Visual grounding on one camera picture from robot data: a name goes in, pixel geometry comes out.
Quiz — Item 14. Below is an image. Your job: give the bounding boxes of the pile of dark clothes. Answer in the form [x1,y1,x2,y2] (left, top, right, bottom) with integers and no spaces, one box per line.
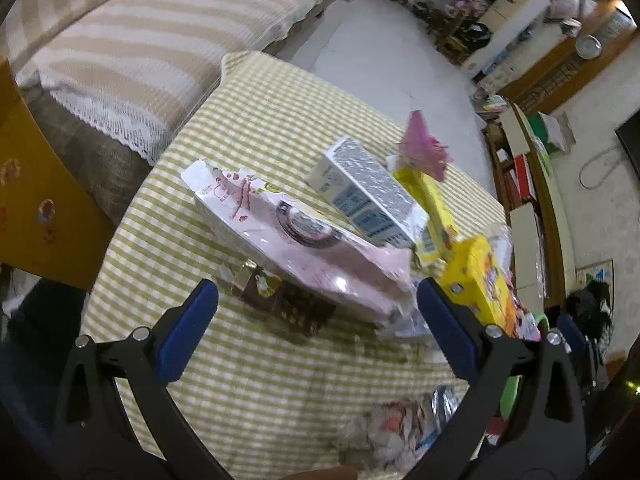
[565,280,617,348]

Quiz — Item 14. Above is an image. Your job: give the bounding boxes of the yellow wooden furniture panel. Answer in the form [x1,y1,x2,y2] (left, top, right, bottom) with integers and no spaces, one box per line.
[0,57,118,291]

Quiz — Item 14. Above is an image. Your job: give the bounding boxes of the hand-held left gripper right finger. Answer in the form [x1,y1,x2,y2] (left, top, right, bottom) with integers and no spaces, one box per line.
[405,276,588,480]

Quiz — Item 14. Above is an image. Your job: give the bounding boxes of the wooden chair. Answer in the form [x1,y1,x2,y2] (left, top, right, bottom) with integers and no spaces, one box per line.
[435,10,493,55]

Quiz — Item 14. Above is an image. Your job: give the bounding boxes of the white standing air conditioner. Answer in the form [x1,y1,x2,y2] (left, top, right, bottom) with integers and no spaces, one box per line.
[462,0,552,69]

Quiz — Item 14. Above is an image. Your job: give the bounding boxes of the clear plastic wrapper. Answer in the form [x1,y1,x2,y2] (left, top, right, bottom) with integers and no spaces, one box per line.
[377,290,443,358]

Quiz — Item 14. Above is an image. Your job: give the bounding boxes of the framed puzzle board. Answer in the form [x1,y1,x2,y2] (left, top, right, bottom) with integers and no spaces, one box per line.
[575,259,615,302]

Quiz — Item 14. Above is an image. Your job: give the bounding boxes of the red box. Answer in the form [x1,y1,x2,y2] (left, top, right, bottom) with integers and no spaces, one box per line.
[514,154,537,202]

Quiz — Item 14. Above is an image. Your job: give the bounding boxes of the pink frilly wrapper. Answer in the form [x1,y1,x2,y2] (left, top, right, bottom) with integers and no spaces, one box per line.
[397,109,456,182]

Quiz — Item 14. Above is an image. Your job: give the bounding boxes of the brown snack wrapper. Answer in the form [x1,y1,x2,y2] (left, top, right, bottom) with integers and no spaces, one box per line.
[239,265,337,337]

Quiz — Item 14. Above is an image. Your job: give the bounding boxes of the sofa with striped cover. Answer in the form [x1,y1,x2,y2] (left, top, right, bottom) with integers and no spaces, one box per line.
[0,0,347,226]

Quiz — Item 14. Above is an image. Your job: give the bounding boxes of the green and white box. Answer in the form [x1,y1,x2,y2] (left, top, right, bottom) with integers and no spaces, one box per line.
[527,113,567,152]

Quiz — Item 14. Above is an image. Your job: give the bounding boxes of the silver foil wrapper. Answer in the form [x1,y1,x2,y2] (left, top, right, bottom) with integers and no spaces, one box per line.
[422,384,473,443]

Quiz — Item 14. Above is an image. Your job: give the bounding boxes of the yellow snack box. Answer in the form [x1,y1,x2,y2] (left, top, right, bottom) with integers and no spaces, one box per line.
[442,235,522,339]

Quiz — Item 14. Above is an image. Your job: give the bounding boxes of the white and blue carton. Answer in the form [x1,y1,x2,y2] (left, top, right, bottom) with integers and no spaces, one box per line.
[305,136,430,250]

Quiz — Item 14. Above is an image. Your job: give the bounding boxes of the white wall cable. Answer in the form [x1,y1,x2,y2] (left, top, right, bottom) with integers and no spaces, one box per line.
[579,147,622,191]

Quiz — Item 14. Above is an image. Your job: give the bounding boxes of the yellow snack packet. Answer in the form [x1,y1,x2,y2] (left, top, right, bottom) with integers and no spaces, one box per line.
[387,155,461,267]

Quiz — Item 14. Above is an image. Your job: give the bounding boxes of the round silver clock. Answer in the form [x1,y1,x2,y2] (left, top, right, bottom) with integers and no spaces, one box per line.
[575,35,603,60]

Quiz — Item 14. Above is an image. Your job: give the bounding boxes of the green rimmed red basin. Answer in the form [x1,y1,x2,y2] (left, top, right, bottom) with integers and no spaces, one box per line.
[487,312,556,448]

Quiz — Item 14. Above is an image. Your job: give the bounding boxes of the pink printed package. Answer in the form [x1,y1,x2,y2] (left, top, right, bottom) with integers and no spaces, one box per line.
[180,157,416,332]

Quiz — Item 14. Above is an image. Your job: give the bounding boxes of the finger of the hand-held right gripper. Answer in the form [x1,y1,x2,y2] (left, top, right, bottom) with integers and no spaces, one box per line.
[557,314,603,391]

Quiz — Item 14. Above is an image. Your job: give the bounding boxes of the green checkered tablecloth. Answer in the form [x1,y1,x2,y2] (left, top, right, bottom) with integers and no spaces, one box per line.
[80,50,512,480]

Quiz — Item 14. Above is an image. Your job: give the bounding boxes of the black television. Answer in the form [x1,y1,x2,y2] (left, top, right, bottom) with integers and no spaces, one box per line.
[615,110,640,182]

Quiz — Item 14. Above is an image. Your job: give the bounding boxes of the wooden television cabinet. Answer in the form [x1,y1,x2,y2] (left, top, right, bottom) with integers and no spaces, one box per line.
[482,102,576,311]

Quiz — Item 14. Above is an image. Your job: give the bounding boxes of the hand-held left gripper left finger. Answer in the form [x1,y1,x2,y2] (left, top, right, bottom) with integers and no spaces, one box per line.
[50,279,236,480]

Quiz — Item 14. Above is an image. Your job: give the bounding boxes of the newspaper ball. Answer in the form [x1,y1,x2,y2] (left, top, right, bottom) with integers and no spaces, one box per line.
[335,400,436,472]

